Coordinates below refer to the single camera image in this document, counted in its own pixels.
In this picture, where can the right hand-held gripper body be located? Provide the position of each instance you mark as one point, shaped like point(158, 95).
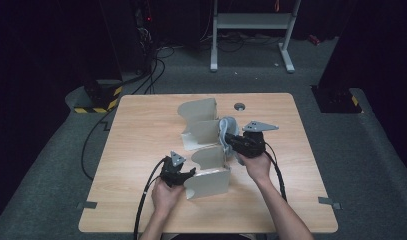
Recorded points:
point(252, 145)

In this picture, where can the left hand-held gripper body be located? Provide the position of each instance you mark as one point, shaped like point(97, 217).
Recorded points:
point(172, 173)

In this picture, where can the grey quilted cloth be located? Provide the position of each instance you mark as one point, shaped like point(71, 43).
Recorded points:
point(228, 125)

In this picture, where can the expandable metal bookend rack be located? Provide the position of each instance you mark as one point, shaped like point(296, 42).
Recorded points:
point(204, 133)

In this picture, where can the person's right hand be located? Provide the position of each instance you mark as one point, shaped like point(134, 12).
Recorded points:
point(257, 166)

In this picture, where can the person's left hand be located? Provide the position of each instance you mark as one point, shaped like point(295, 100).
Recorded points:
point(166, 198)

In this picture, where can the grey tape piece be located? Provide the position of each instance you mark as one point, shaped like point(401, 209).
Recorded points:
point(327, 201)
point(87, 205)

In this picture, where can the black hazard-striped stand base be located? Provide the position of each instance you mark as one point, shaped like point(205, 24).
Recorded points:
point(334, 98)
point(97, 96)

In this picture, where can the small red object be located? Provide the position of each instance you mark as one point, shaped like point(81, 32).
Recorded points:
point(313, 39)

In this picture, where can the dark equipment rack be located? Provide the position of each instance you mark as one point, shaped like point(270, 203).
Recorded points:
point(144, 36)

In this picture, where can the white metal stand frame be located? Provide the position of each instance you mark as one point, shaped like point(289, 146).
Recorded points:
point(252, 20)

